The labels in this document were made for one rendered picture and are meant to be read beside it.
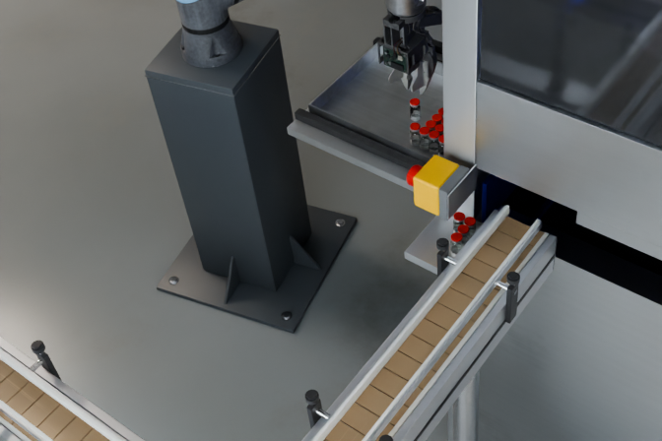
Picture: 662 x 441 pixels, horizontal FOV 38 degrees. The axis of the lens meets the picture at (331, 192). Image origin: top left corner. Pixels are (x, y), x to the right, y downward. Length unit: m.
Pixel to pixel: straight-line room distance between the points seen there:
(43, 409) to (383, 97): 0.95
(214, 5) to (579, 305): 1.08
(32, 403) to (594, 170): 0.97
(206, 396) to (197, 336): 0.21
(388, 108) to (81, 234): 1.43
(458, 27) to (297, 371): 1.39
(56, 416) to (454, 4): 0.90
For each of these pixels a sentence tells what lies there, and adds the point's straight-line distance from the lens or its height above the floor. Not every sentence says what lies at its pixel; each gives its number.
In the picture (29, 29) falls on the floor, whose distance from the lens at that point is 4.16.
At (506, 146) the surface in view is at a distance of 1.64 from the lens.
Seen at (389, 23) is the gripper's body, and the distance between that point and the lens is 1.80.
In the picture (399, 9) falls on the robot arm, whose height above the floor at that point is 1.19.
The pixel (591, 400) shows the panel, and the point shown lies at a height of 0.51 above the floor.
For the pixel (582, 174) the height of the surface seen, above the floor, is 1.10.
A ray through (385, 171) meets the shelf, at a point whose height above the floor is 0.88.
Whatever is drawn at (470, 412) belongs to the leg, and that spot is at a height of 0.60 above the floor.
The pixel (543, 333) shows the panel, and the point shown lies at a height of 0.64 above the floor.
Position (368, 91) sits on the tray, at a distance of 2.09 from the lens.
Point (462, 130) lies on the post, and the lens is 1.68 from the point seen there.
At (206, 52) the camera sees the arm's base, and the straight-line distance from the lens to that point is 2.36.
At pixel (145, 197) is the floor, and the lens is 3.24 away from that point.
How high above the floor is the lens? 2.22
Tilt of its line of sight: 46 degrees down
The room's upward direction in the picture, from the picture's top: 8 degrees counter-clockwise
